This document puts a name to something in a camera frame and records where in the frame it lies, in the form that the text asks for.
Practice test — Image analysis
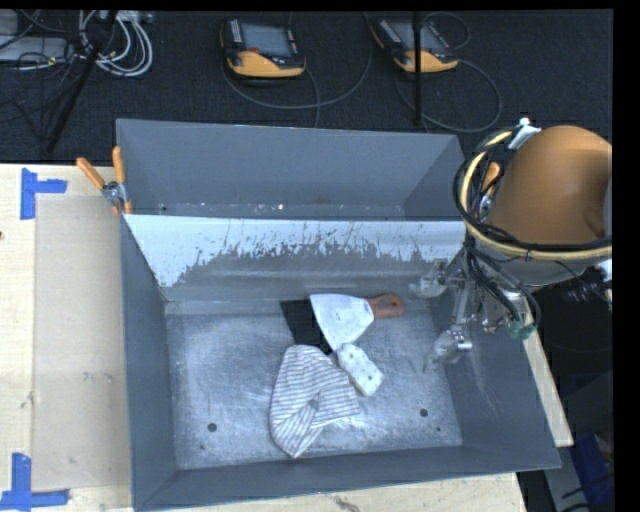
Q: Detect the grey metal bin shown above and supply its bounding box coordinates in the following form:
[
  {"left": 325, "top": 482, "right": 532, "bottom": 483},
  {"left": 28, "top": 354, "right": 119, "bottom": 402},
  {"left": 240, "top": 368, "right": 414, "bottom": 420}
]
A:
[{"left": 115, "top": 118, "right": 562, "bottom": 512}]

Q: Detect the pale wood flat board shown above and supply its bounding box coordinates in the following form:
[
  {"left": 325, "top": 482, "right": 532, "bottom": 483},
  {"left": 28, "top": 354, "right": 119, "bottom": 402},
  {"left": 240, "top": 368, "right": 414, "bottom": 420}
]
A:
[{"left": 30, "top": 193, "right": 134, "bottom": 494}]

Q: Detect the orange-handled white putty knife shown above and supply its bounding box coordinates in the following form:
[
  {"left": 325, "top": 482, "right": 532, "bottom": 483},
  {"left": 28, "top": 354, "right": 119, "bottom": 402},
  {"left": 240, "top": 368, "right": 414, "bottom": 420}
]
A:
[{"left": 309, "top": 292, "right": 406, "bottom": 352}]

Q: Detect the black flat sheet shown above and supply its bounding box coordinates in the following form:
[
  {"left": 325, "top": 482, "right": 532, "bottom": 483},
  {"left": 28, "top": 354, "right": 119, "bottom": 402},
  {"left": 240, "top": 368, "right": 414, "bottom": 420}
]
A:
[{"left": 279, "top": 298, "right": 334, "bottom": 357}]

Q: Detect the white striped cloth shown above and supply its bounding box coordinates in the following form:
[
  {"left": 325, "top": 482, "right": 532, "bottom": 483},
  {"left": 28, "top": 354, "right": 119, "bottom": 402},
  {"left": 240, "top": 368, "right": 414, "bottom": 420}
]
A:
[{"left": 267, "top": 344, "right": 367, "bottom": 459}]

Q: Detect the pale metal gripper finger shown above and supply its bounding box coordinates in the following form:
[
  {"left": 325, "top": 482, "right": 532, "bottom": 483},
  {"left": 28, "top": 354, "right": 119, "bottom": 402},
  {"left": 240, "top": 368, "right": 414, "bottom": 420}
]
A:
[
  {"left": 408, "top": 259, "right": 454, "bottom": 300},
  {"left": 423, "top": 325, "right": 475, "bottom": 372}
]

